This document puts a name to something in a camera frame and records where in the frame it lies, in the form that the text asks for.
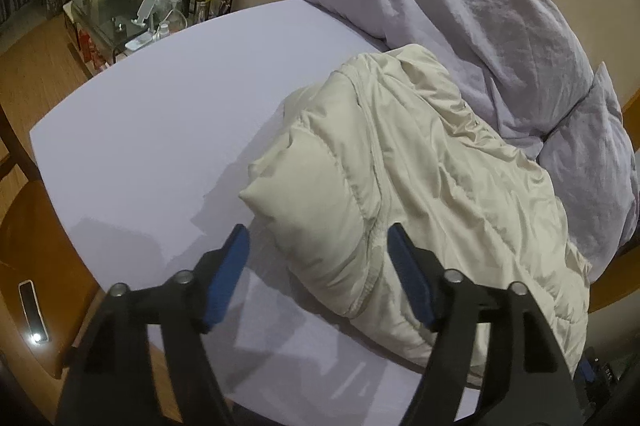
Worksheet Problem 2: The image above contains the white puffer jacket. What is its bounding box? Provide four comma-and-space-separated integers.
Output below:
240, 45, 590, 368

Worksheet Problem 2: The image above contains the lavender bed sheet mattress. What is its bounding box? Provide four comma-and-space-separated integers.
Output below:
30, 0, 420, 425

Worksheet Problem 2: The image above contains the smartphone with lit flash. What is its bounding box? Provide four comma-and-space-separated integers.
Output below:
18, 280, 50, 345

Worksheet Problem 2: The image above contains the right lavender pillow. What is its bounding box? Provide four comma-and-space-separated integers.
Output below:
538, 64, 639, 282

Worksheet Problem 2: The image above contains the lavender pillow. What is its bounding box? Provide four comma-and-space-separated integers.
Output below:
306, 0, 593, 150
538, 64, 639, 282

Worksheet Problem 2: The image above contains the white phone stand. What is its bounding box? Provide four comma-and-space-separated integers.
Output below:
125, 0, 156, 52

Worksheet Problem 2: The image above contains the glass bedside table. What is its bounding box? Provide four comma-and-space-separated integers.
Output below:
63, 0, 190, 77

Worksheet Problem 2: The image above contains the left lavender pillow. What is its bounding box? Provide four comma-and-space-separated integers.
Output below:
306, 0, 593, 150

